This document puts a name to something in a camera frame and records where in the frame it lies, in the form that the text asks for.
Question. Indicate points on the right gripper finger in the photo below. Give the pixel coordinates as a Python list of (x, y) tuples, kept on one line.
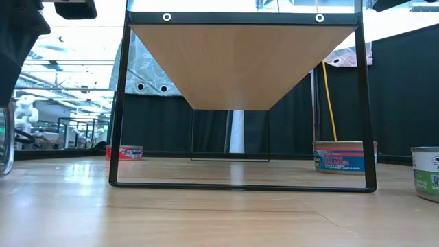
[(391, 5)]

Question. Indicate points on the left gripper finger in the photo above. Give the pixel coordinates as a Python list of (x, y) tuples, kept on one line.
[(17, 51)]

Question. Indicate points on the green label tuna can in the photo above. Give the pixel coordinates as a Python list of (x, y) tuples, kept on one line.
[(427, 173), (5, 144)]

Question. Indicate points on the red label seafood can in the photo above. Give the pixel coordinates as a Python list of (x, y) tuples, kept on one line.
[(132, 152)]

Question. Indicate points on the pink salmon can gold lid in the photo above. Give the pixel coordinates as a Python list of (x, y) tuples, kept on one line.
[(339, 161)]

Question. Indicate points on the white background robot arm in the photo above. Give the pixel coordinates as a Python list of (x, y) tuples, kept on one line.
[(25, 115), (82, 135)]

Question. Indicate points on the pale tarp with grommet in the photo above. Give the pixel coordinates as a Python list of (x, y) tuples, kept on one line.
[(346, 58)]

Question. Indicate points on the grey leaf pattern tarp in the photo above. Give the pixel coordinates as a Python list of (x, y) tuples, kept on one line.
[(147, 68)]

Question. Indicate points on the black curtain panel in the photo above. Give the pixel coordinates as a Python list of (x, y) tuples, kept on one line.
[(154, 123), (404, 103)]

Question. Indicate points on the grey stand pole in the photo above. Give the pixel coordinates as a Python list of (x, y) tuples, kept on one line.
[(315, 109)]

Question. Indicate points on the black background table frame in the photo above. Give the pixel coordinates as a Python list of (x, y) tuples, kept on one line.
[(65, 132)]

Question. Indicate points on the black aluminium table frame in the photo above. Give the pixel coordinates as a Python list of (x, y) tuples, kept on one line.
[(51, 154)]

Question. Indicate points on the wooden shelf black metal frame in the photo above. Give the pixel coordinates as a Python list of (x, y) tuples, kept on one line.
[(240, 61)]

